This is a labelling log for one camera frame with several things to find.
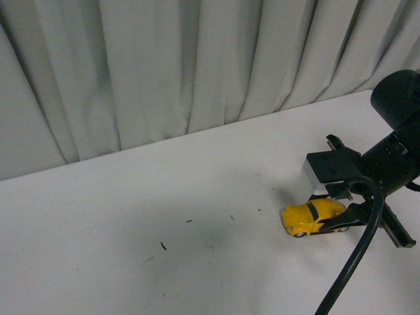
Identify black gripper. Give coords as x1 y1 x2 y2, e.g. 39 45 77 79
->
319 125 419 234

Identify yellow beetle toy car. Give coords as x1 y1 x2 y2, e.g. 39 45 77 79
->
280 198 346 238

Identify grey pleated curtain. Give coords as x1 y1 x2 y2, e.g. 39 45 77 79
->
1 1 419 180

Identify black cable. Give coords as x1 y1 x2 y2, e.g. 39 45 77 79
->
314 176 385 315

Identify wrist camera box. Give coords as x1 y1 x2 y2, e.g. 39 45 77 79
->
302 150 361 196

